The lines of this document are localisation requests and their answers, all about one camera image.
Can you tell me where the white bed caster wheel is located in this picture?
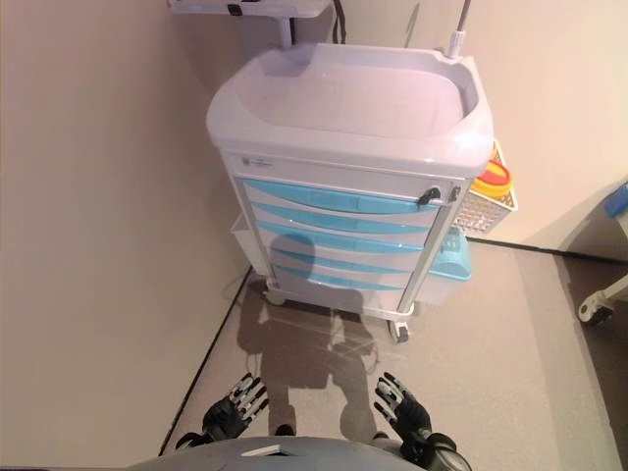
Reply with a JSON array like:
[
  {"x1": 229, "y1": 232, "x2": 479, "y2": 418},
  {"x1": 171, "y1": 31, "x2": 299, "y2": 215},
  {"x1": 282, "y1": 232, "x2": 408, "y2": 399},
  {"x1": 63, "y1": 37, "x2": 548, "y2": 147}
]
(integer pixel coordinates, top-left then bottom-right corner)
[{"x1": 577, "y1": 295, "x2": 615, "y2": 326}]

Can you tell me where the clear white side bin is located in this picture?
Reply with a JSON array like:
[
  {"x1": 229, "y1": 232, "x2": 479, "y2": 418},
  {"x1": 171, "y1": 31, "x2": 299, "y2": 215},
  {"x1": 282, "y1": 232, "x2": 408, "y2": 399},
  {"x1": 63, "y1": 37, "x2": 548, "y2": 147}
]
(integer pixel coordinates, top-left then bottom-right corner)
[{"x1": 230, "y1": 213, "x2": 257, "y2": 269}]

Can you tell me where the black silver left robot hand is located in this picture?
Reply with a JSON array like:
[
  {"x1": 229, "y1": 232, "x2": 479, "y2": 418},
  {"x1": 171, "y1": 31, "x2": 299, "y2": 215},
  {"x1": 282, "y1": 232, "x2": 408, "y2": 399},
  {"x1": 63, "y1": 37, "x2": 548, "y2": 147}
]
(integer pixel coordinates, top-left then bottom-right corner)
[{"x1": 203, "y1": 372, "x2": 270, "y2": 442}]

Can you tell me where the white drawer blue handle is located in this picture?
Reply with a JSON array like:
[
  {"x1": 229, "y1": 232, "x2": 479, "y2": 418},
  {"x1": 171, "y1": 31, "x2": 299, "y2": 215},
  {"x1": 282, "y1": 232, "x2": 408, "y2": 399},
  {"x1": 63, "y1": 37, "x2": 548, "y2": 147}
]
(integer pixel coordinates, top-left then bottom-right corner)
[
  {"x1": 247, "y1": 199, "x2": 434, "y2": 236},
  {"x1": 267, "y1": 244, "x2": 419, "y2": 276},
  {"x1": 254, "y1": 219, "x2": 427, "y2": 254},
  {"x1": 242, "y1": 177, "x2": 443, "y2": 217},
  {"x1": 269, "y1": 263, "x2": 414, "y2": 293}
]

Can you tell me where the black hanging cable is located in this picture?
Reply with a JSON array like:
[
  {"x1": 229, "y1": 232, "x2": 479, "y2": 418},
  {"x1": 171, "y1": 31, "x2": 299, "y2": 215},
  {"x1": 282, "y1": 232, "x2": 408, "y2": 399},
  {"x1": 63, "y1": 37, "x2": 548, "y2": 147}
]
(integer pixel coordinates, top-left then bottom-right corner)
[{"x1": 330, "y1": 0, "x2": 350, "y2": 44}]

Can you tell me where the grey IV pole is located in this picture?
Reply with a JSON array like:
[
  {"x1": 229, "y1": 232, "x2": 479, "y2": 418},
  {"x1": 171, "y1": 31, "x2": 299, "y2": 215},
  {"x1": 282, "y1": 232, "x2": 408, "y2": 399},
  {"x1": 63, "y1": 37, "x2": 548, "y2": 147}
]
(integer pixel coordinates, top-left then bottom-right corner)
[{"x1": 444, "y1": 0, "x2": 473, "y2": 61}]

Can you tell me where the white medical cart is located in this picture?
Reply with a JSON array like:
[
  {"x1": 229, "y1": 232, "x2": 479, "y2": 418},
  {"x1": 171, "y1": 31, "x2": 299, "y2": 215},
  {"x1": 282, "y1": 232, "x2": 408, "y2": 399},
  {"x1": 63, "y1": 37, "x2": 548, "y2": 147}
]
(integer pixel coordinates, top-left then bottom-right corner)
[{"x1": 205, "y1": 41, "x2": 497, "y2": 344}]

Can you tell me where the grey robot torso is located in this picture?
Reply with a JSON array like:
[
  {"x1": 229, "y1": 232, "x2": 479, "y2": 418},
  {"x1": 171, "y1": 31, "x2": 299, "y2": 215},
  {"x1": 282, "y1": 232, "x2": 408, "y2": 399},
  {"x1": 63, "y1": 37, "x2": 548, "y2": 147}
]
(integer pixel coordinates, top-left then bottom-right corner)
[{"x1": 126, "y1": 434, "x2": 418, "y2": 471}]

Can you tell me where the white hospital bed frame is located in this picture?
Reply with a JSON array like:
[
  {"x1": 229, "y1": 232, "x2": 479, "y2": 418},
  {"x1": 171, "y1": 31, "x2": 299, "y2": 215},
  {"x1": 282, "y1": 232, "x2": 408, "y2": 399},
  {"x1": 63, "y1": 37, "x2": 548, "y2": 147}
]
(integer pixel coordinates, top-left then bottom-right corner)
[{"x1": 561, "y1": 179, "x2": 628, "y2": 326}]

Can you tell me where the yellow sharps container red lid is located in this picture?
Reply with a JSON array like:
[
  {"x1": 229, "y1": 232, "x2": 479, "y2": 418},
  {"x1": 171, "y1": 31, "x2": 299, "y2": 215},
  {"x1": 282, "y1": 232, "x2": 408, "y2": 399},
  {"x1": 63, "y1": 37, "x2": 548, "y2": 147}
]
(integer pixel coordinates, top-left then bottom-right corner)
[{"x1": 470, "y1": 159, "x2": 514, "y2": 198}]

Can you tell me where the waste bin blue lid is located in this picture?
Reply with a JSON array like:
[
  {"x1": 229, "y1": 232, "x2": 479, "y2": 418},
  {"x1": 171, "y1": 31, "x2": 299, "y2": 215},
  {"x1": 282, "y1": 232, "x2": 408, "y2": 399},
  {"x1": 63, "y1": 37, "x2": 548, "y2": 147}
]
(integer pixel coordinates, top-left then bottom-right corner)
[{"x1": 416, "y1": 230, "x2": 475, "y2": 308}]

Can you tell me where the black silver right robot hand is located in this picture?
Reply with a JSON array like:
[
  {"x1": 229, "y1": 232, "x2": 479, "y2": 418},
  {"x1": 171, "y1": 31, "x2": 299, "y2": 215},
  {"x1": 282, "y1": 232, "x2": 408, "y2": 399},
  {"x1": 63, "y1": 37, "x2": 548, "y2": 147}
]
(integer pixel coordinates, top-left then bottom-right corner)
[{"x1": 373, "y1": 371, "x2": 434, "y2": 460}]

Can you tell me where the white perforated side basket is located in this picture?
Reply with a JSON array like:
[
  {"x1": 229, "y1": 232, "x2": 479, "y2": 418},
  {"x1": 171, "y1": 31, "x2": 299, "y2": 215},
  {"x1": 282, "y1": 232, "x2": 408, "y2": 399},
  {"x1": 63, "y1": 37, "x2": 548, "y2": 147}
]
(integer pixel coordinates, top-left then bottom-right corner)
[{"x1": 453, "y1": 139, "x2": 520, "y2": 242}]

